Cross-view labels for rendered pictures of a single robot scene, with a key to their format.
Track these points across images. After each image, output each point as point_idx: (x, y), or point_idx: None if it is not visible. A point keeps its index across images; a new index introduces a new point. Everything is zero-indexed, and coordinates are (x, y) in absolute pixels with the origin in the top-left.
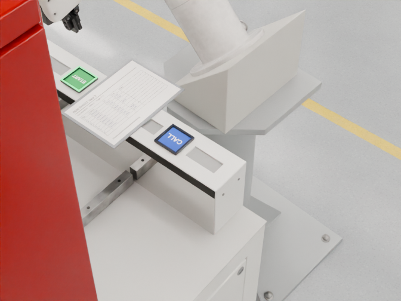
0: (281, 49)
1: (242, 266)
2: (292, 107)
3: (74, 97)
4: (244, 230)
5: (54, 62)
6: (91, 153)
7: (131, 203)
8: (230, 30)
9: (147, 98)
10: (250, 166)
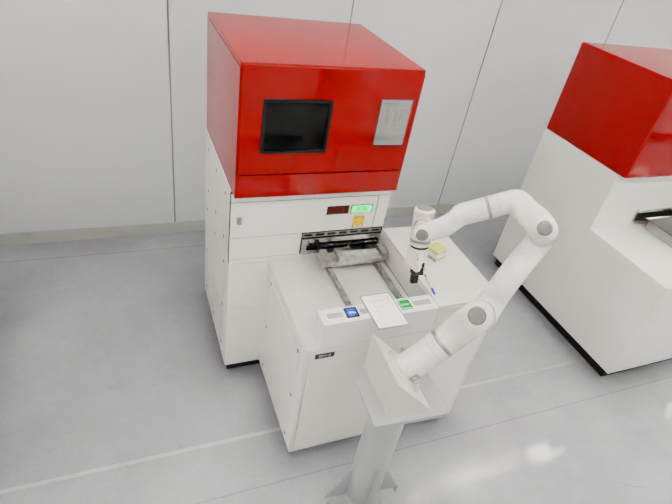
0: (386, 380)
1: (298, 350)
2: (364, 402)
3: (395, 299)
4: (307, 342)
5: (422, 304)
6: None
7: None
8: (404, 357)
9: (380, 316)
10: (368, 430)
